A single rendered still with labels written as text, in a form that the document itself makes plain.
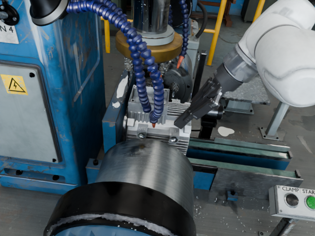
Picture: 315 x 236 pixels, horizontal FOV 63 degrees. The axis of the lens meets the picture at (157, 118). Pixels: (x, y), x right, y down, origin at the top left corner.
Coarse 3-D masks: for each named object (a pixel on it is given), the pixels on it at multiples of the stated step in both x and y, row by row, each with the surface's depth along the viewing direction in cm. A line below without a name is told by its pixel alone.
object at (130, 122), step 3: (186, 102) 88; (129, 120) 79; (132, 120) 79; (129, 123) 79; (132, 123) 79; (132, 126) 79; (186, 126) 78; (189, 126) 78; (186, 129) 78; (189, 129) 78; (183, 132) 79; (186, 132) 78; (189, 132) 78
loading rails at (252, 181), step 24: (192, 144) 97; (216, 144) 98; (240, 144) 98; (264, 144) 98; (216, 168) 88; (240, 168) 90; (264, 168) 91; (216, 192) 95; (240, 192) 93; (264, 192) 92
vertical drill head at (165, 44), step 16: (144, 0) 59; (160, 0) 59; (144, 16) 61; (160, 16) 61; (144, 32) 63; (160, 32) 64; (176, 32) 72; (160, 48) 63; (176, 48) 64; (128, 64) 69; (160, 64) 69; (128, 80) 73
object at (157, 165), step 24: (120, 144) 63; (144, 144) 61; (168, 144) 62; (120, 168) 56; (144, 168) 55; (168, 168) 57; (192, 168) 67; (168, 192) 52; (192, 192) 61; (192, 216) 56
